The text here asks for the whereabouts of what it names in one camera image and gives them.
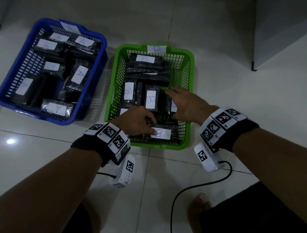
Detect black labelled packet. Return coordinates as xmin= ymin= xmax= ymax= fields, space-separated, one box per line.
xmin=165 ymin=95 xmax=178 ymax=121
xmin=128 ymin=123 xmax=179 ymax=142

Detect pile of black packets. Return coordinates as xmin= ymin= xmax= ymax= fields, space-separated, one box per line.
xmin=117 ymin=53 xmax=178 ymax=125
xmin=10 ymin=31 xmax=102 ymax=118

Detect person's right hand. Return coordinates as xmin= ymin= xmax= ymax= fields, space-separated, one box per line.
xmin=165 ymin=86 xmax=219 ymax=126

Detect wristband with marker tiles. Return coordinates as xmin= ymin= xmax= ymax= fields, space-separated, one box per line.
xmin=71 ymin=122 xmax=131 ymax=168
xmin=198 ymin=107 xmax=260 ymax=154

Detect person's bare foot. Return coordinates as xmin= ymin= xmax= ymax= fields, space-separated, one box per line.
xmin=187 ymin=192 xmax=212 ymax=233

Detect right wristband with marker tiles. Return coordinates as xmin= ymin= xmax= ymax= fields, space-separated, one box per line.
xmin=198 ymin=107 xmax=260 ymax=154

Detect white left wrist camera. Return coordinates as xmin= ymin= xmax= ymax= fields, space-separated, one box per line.
xmin=109 ymin=154 xmax=136 ymax=189

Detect grey cabinet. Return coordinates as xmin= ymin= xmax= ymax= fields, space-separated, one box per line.
xmin=251 ymin=0 xmax=307 ymax=72

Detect person's left hand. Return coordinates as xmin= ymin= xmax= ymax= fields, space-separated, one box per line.
xmin=111 ymin=106 xmax=158 ymax=138

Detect blue plastic basket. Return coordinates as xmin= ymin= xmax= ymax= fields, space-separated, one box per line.
xmin=0 ymin=18 xmax=108 ymax=126

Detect person's left forearm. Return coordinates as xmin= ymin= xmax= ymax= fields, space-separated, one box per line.
xmin=0 ymin=147 xmax=104 ymax=233

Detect black shorts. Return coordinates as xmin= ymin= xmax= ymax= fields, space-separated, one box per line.
xmin=62 ymin=181 xmax=307 ymax=233

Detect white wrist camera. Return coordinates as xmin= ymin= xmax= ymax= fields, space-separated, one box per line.
xmin=109 ymin=154 xmax=136 ymax=189
xmin=193 ymin=142 xmax=225 ymax=173

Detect short black cable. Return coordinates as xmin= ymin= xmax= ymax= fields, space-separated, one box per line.
xmin=96 ymin=172 xmax=117 ymax=179

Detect green plastic basket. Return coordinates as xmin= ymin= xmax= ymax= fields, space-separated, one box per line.
xmin=104 ymin=44 xmax=195 ymax=151

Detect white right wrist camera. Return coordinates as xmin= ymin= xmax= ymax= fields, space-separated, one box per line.
xmin=193 ymin=142 xmax=225 ymax=173

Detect white paper basket label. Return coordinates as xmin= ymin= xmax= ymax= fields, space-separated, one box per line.
xmin=147 ymin=45 xmax=167 ymax=54
xmin=60 ymin=21 xmax=82 ymax=34

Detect left wristband with marker tiles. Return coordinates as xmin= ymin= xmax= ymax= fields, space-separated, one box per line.
xmin=71 ymin=122 xmax=131 ymax=168

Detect person's right forearm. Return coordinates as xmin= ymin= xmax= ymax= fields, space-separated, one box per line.
xmin=231 ymin=127 xmax=307 ymax=225

